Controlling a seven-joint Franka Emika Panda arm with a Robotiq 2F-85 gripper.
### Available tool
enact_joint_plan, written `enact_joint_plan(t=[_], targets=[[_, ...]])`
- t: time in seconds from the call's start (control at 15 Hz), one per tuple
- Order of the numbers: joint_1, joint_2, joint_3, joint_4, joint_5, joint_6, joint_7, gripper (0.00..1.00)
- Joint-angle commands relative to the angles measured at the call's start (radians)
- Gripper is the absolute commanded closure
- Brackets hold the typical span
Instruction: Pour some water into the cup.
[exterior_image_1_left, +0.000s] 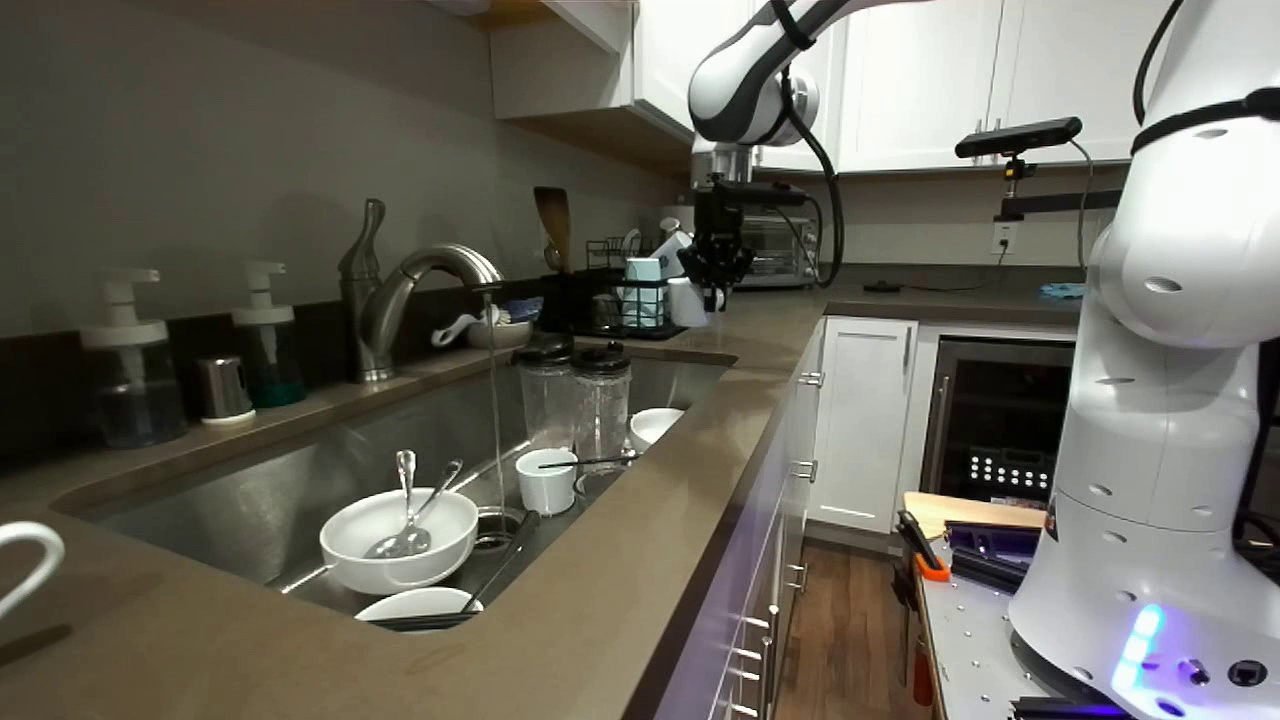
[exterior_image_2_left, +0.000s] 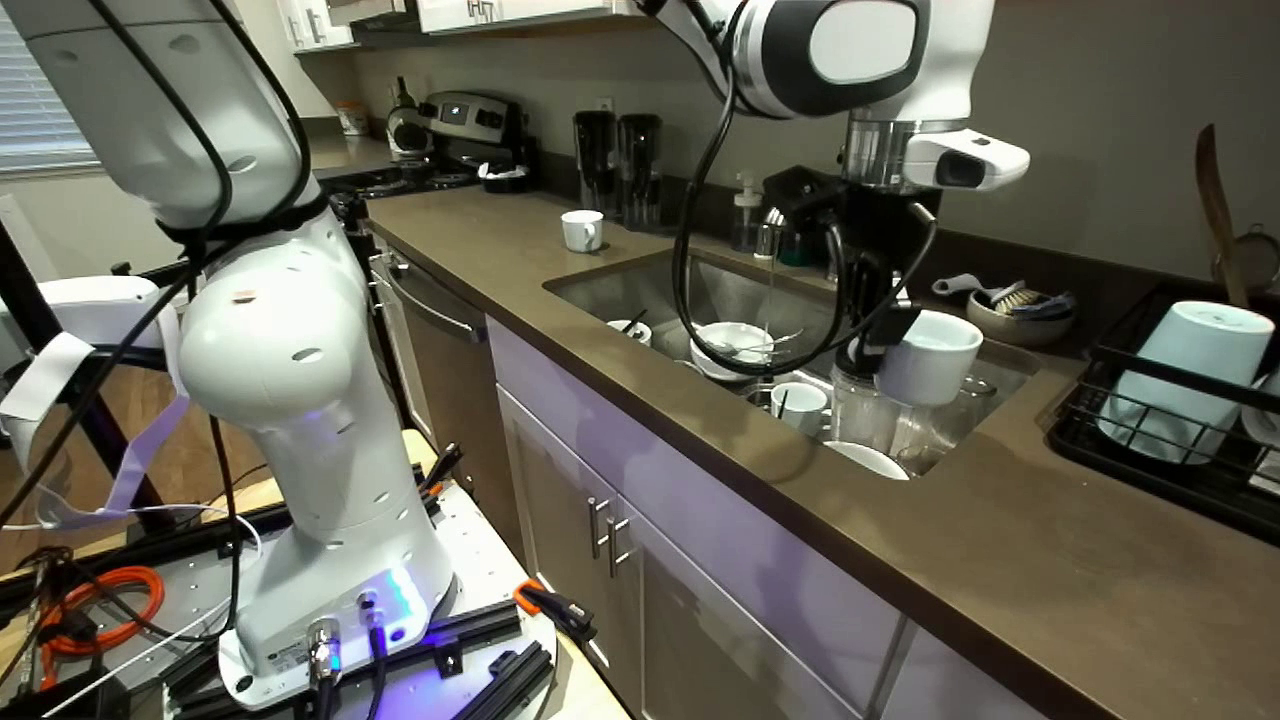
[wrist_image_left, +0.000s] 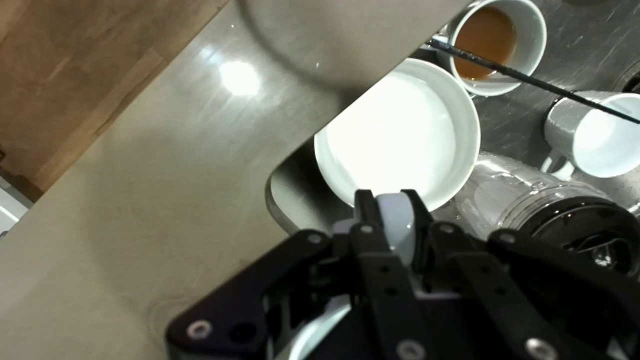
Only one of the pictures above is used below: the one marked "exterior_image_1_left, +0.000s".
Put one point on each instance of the curved steel faucet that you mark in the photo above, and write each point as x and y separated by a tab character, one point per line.
425	261

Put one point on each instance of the white wall outlet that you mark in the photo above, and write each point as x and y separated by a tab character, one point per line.
1007	243

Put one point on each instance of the glass soap dispenser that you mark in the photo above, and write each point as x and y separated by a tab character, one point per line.
266	360
133	384

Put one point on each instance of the white dish brush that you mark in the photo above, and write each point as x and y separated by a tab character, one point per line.
448	331

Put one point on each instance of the orange black clamp tool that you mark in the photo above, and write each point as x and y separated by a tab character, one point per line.
927	552

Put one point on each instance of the large white bowl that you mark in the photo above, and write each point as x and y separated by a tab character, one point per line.
403	574

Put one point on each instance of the white lower cabinet door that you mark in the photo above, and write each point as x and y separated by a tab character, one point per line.
865	424

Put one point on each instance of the small white cup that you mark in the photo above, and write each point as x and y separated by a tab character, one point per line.
547	490

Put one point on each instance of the small white dish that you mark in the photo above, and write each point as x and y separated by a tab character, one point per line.
415	605

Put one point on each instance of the black undercounter fridge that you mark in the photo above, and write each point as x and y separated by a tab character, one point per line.
992	413

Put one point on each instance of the small blue item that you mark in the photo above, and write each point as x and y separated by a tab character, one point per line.
1062	290

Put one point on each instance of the pale blue cylinder cup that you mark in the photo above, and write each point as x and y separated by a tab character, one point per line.
641	284

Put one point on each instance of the silver teaspoon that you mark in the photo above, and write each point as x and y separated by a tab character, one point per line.
600	463

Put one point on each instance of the white upper cabinets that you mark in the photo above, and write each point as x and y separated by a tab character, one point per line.
932	94

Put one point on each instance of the small sponge bowl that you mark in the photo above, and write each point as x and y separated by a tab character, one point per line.
500	331

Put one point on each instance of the wooden spatula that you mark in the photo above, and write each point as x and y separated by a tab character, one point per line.
552	220

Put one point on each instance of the wooden plank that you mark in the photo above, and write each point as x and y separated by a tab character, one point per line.
973	508

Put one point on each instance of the steel sink basin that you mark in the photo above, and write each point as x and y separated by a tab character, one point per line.
266	495

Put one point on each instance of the white plate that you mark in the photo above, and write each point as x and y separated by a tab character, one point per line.
659	424

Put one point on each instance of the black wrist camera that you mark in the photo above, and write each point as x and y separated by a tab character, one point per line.
781	198

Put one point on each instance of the silver spoon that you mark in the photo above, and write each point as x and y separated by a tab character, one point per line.
399	543
405	473

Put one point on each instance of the black dish rack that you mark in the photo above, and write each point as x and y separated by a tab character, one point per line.
594	301

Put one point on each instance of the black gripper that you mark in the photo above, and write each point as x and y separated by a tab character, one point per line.
726	226

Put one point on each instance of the dark purple box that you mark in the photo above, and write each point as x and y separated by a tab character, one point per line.
992	558

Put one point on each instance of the white item in rack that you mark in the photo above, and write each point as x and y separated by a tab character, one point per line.
671	248

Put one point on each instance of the flat black countertop item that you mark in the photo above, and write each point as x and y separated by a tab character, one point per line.
887	284

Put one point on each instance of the steel toaster oven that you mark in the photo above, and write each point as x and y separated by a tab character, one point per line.
787	254

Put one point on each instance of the lavender lower cabinets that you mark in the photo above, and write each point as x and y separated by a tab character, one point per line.
746	561

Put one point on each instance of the black stereo camera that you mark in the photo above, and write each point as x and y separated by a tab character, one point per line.
1013	136

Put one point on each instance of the clear jar black lid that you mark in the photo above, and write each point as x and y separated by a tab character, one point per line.
600	402
547	402

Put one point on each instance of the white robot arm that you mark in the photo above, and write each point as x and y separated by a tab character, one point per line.
1162	442

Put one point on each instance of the glass soap dispenser right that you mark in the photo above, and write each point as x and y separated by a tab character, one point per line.
266	360

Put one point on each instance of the perforated robot table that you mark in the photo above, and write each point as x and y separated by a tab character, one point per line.
964	655

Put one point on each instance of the glass soap dispenser left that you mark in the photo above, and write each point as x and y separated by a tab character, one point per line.
133	384

